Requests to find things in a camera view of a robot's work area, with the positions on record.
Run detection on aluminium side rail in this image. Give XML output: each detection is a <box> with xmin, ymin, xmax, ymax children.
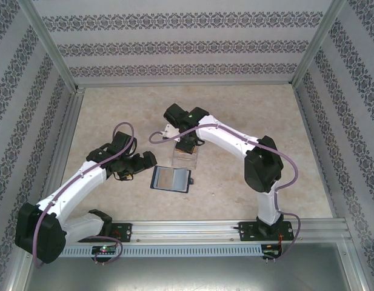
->
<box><xmin>294</xmin><ymin>86</ymin><xmax>348</xmax><ymax>219</ymax></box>
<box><xmin>35</xmin><ymin>89</ymin><xmax>85</xmax><ymax>221</ymax></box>

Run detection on navy blue card holder wallet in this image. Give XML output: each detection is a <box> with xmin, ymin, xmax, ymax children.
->
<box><xmin>150</xmin><ymin>166</ymin><xmax>196</xmax><ymax>194</ymax></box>

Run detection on aluminium frame post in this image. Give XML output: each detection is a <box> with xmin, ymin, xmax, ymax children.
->
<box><xmin>18</xmin><ymin>0</ymin><xmax>80</xmax><ymax>93</ymax></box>
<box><xmin>291</xmin><ymin>0</ymin><xmax>348</xmax><ymax>87</ymax></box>

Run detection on grey metal sheet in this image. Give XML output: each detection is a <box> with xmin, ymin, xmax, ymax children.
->
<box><xmin>10</xmin><ymin>241</ymin><xmax>368</xmax><ymax>291</ymax></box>

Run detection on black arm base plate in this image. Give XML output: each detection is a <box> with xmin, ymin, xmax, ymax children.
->
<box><xmin>239</xmin><ymin>221</ymin><xmax>295</xmax><ymax>243</ymax></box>
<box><xmin>80</xmin><ymin>222</ymin><xmax>133</xmax><ymax>243</ymax></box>

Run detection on aluminium front rail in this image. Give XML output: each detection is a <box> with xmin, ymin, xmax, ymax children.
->
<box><xmin>65</xmin><ymin>220</ymin><xmax>353</xmax><ymax>243</ymax></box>

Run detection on grey slotted cable duct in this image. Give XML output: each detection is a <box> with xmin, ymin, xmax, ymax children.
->
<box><xmin>58</xmin><ymin>244</ymin><xmax>263</xmax><ymax>258</ymax></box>

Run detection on aluminium back rail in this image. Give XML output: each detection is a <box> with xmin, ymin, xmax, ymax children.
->
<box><xmin>76</xmin><ymin>81</ymin><xmax>295</xmax><ymax>89</ymax></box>

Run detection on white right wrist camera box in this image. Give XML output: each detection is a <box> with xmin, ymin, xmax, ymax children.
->
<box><xmin>163</xmin><ymin>123</ymin><xmax>179</xmax><ymax>139</ymax></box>

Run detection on clear acrylic card stand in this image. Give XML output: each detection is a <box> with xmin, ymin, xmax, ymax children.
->
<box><xmin>171</xmin><ymin>142</ymin><xmax>201</xmax><ymax>170</ymax></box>

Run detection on purple cable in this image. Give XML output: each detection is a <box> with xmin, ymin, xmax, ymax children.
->
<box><xmin>149</xmin><ymin>123</ymin><xmax>302</xmax><ymax>262</ymax></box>
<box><xmin>32</xmin><ymin>122</ymin><xmax>136</xmax><ymax>269</ymax></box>

